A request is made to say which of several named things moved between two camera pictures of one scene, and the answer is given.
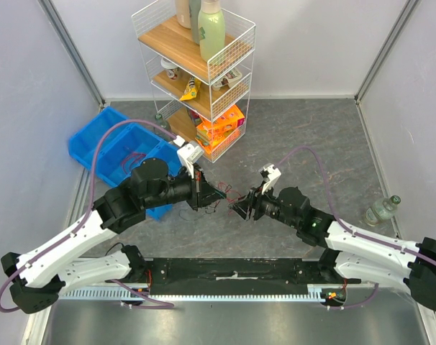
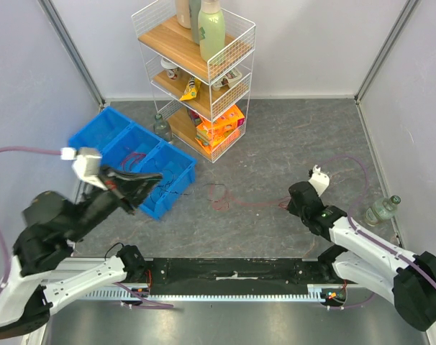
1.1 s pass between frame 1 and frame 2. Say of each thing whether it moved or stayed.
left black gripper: moved
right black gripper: moved
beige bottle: stayed
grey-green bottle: stayed
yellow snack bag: stayed
